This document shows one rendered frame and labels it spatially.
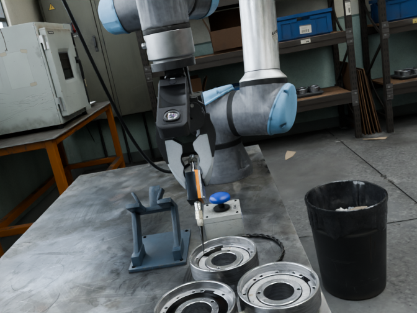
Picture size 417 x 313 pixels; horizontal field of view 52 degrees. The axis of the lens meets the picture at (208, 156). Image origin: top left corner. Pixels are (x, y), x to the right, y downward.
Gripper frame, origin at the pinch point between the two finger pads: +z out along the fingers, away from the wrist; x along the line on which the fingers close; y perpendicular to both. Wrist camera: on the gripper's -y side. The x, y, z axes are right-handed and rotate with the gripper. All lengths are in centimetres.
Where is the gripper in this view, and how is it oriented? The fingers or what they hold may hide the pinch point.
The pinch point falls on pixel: (195, 181)
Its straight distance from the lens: 71.1
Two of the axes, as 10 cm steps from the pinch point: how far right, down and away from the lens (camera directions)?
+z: 1.8, 9.5, 2.6
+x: -9.8, 1.6, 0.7
